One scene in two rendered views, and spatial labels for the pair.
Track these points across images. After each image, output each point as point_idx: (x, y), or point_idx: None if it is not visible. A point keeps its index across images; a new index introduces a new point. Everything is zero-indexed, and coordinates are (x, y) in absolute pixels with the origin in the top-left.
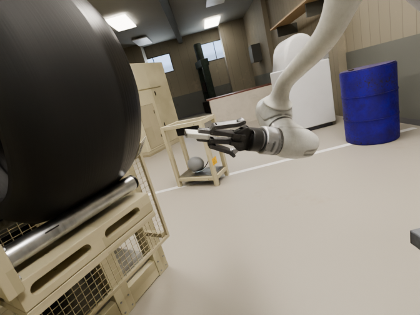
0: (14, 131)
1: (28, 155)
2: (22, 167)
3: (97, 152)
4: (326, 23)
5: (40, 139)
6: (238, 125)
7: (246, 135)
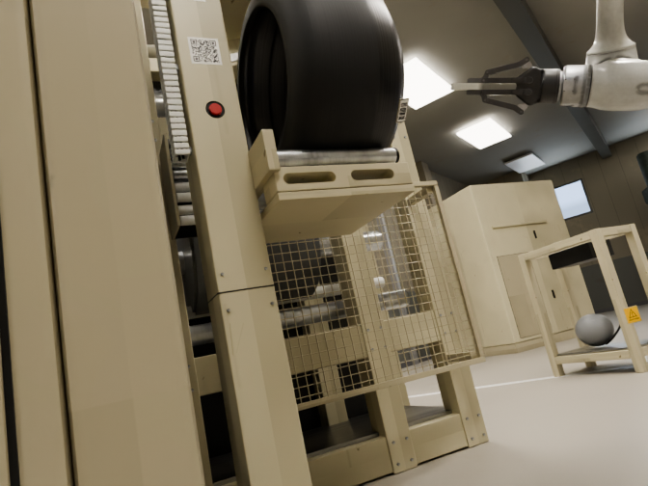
0: (294, 55)
1: (300, 72)
2: (295, 87)
3: (350, 82)
4: None
5: (309, 59)
6: (519, 66)
7: (534, 79)
